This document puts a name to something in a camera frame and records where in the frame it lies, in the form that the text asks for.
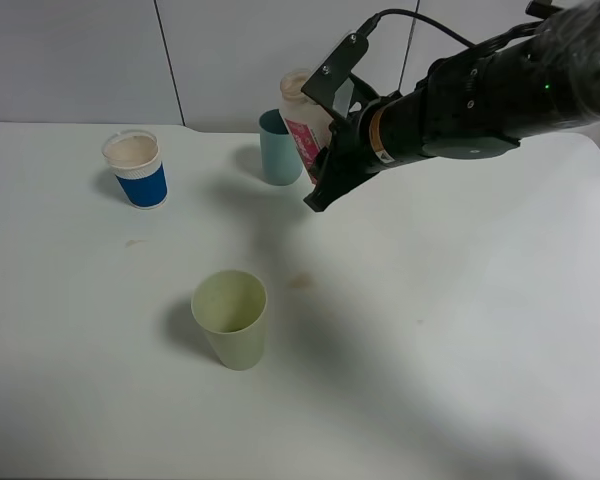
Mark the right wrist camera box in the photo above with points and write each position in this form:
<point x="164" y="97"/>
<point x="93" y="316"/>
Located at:
<point x="333" y="86"/>

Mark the clear pink-label drink bottle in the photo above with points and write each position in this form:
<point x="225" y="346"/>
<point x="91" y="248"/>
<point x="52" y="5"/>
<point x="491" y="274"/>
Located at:
<point x="307" y="122"/>

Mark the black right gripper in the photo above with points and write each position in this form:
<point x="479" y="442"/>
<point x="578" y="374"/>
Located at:
<point x="349" y="161"/>

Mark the blue sleeved clear cup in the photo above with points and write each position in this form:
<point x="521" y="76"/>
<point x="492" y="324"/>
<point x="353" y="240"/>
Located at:
<point x="133" y="156"/>

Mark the teal plastic cup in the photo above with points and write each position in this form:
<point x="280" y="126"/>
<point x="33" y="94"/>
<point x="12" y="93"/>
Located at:
<point x="281" y="164"/>

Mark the light green plastic cup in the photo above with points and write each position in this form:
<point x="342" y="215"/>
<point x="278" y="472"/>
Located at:
<point x="230" y="307"/>

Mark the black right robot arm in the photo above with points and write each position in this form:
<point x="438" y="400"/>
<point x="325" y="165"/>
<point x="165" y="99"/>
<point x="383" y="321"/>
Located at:
<point x="480" y="103"/>

